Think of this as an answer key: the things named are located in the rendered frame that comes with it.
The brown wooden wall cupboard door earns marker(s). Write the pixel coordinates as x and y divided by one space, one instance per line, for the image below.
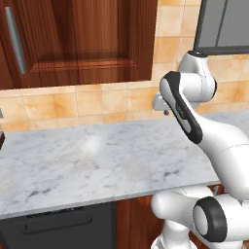
90 39

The dark framed window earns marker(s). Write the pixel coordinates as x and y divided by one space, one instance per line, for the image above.
223 22

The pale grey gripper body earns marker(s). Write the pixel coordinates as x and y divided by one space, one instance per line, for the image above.
159 103

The black dishwasher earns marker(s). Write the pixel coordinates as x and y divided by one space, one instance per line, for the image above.
58 227

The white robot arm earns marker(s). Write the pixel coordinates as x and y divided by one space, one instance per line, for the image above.
223 146

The brown wooden base cupboard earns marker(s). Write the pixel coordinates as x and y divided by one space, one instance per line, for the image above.
133 223

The dark brown countertop appliance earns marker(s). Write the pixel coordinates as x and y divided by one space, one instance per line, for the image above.
1 139

